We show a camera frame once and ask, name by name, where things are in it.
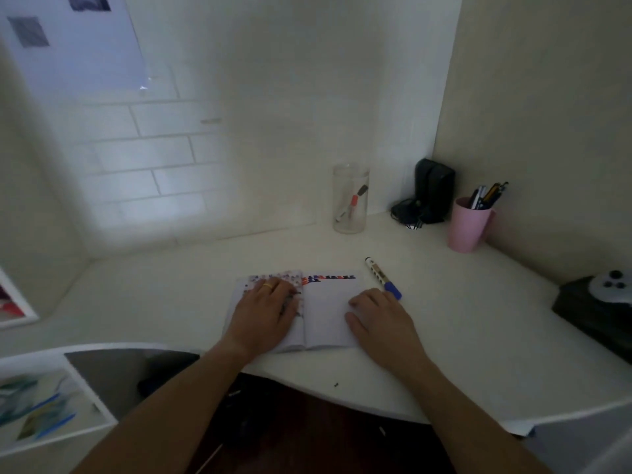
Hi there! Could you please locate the person's right hand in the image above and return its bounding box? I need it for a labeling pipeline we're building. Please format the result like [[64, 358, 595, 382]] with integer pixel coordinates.
[[344, 287, 431, 379]]

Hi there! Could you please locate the person's left hand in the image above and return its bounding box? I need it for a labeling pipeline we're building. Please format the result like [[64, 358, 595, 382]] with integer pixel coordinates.
[[223, 277, 302, 363]]

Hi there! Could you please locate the white notebook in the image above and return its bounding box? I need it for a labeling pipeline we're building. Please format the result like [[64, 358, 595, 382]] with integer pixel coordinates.
[[224, 270, 364, 354]]

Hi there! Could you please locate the person's left forearm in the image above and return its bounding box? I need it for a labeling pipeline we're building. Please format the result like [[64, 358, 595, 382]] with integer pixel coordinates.
[[71, 339, 258, 474]]

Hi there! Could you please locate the person's right forearm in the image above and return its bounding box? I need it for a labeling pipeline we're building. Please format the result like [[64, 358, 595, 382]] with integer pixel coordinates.
[[395, 356, 555, 474]]

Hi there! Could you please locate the white marker with blue cap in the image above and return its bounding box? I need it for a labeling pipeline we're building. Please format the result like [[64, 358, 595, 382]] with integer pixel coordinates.
[[364, 257, 403, 301]]

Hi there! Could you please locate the white marker with red band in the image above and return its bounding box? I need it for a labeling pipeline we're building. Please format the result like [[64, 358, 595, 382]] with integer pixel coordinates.
[[336, 184, 369, 224]]

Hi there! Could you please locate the clear glass jar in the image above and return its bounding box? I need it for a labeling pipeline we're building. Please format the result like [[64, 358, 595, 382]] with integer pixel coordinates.
[[332, 163, 370, 236]]

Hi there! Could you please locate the pink plastic cup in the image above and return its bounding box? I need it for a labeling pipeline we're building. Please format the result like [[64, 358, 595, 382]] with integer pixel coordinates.
[[447, 196, 496, 253]]

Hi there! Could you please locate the black speaker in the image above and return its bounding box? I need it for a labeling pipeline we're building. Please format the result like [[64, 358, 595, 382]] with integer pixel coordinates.
[[414, 158, 456, 225]]

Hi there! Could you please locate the bunch of pens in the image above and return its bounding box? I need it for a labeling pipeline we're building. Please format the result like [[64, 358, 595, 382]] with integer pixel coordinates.
[[467, 181, 509, 211]]

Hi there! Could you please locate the painting with blue strokes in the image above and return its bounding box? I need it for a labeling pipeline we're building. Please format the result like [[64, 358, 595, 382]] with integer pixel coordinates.
[[0, 347, 118, 457]]

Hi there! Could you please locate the black box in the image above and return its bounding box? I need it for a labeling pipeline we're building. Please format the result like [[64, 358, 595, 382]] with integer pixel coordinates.
[[551, 275, 632, 365]]

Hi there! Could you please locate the white framed picture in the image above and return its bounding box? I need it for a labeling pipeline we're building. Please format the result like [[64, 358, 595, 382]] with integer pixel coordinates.
[[0, 268, 40, 330]]

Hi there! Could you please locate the white game controller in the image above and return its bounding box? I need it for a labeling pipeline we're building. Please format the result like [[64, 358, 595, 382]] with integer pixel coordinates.
[[588, 269, 632, 306]]

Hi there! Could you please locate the black cable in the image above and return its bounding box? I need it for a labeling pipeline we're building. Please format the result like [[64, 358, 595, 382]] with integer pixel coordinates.
[[389, 197, 426, 231]]

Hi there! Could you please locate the white wall poster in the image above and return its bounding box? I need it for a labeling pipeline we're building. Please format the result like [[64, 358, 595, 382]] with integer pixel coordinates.
[[0, 0, 150, 96]]

